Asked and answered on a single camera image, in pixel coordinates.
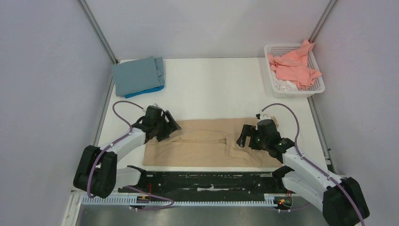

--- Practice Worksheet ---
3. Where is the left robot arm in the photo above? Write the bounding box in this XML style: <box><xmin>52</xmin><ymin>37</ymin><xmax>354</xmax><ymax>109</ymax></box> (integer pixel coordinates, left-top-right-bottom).
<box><xmin>73</xmin><ymin>106</ymin><xmax>181</xmax><ymax>198</ymax></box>

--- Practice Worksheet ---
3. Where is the bright blue folded t shirt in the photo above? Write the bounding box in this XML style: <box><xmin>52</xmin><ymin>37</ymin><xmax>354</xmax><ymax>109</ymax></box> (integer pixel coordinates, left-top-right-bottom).
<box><xmin>124</xmin><ymin>85</ymin><xmax>165</xmax><ymax>98</ymax></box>

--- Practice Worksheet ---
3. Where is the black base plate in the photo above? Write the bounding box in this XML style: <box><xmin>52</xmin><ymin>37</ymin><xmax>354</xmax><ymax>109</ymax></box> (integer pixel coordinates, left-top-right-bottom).
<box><xmin>134</xmin><ymin>171</ymin><xmax>287</xmax><ymax>202</ymax></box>

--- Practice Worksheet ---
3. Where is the white t shirt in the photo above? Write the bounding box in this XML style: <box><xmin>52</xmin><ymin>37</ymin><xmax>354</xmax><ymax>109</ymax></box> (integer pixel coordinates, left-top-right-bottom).
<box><xmin>271</xmin><ymin>71</ymin><xmax>298</xmax><ymax>91</ymax></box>

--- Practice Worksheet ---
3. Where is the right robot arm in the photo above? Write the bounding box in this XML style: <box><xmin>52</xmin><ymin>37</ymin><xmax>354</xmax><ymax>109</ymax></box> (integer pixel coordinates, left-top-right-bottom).
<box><xmin>236</xmin><ymin>119</ymin><xmax>370</xmax><ymax>226</ymax></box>

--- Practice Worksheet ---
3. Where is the aluminium frame rail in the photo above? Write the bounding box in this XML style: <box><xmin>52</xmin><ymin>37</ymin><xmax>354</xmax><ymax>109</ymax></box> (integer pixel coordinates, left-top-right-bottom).
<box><xmin>77</xmin><ymin>0</ymin><xmax>118</xmax><ymax>65</ymax></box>

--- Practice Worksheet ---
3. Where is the pink t shirt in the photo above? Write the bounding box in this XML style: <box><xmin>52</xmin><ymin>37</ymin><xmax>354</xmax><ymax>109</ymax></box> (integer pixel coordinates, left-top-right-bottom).
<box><xmin>267</xmin><ymin>40</ymin><xmax>322</xmax><ymax>90</ymax></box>

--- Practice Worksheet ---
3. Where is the grey-blue folded t shirt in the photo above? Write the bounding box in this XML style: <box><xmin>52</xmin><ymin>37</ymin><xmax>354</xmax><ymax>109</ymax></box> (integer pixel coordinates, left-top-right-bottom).
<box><xmin>112</xmin><ymin>56</ymin><xmax>166</xmax><ymax>97</ymax></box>

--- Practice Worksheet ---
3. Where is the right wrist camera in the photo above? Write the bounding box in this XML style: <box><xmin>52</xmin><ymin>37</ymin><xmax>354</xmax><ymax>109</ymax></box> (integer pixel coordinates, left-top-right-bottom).
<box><xmin>255</xmin><ymin>111</ymin><xmax>272</xmax><ymax>122</ymax></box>

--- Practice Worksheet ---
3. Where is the white cable duct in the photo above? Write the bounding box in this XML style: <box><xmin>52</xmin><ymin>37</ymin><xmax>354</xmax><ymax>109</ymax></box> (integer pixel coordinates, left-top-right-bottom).
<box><xmin>82</xmin><ymin>194</ymin><xmax>280</xmax><ymax>208</ymax></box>

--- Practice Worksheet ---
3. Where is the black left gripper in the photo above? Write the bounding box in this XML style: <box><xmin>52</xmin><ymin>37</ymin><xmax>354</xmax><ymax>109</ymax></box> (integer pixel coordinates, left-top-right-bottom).
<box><xmin>154</xmin><ymin>111</ymin><xmax>181</xmax><ymax>142</ymax></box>

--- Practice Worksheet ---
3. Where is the beige t shirt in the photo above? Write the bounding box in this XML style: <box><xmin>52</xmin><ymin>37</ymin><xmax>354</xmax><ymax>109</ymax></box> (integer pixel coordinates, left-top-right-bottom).
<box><xmin>143</xmin><ymin>118</ymin><xmax>282</xmax><ymax>168</ymax></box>

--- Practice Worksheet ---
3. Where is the white plastic laundry basket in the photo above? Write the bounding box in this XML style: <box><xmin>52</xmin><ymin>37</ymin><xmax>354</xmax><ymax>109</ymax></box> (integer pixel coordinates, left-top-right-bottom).
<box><xmin>264</xmin><ymin>43</ymin><xmax>325</xmax><ymax>98</ymax></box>

